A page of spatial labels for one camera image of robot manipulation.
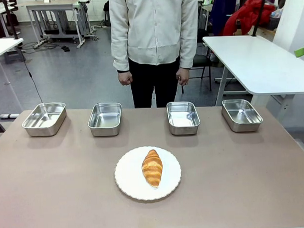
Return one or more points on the person's right forearm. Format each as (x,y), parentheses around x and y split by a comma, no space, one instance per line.
(121,55)

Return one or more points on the person's left forearm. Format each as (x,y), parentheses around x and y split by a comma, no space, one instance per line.
(188,50)

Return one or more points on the steel rectangular container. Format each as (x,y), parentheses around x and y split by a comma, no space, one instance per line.
(242,116)
(104,119)
(183,118)
(44,120)

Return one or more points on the golden croissant bread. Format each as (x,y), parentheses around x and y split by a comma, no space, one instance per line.
(152,169)

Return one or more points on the person's left hand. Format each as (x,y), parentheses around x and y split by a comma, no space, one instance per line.
(183,77)

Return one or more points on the person's right hand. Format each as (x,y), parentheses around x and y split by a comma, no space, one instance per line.
(125,78)

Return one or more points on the small white side table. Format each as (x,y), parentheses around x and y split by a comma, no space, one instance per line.
(2,46)

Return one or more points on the black pole on small table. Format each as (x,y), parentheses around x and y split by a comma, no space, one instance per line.
(11,21)

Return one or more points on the clear plastic bag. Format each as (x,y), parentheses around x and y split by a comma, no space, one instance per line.
(277,14)

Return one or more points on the large white side table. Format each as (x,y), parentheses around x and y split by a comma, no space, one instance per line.
(255,63)

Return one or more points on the white power strip by workbench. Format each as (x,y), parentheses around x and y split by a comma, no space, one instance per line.
(39,44)

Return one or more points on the black pole on large table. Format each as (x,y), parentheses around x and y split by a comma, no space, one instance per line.
(259,12)

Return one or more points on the red cloth heap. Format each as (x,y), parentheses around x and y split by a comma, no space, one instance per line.
(248,15)

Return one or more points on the white power strip by table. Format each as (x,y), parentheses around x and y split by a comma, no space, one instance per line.
(9,115)

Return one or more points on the small black floor object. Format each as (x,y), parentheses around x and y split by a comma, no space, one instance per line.
(65,48)

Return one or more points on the grey metal workbench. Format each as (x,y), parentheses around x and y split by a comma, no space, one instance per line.
(53,6)

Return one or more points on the dark blue hanging garment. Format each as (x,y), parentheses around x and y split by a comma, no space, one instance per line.
(223,11)

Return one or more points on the black chair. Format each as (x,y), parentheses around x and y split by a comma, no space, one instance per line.
(202,61)

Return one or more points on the person in cream jacket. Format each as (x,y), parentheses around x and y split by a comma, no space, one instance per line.
(151,31)

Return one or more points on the white scalloped plate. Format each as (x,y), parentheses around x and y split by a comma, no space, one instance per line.
(129,174)

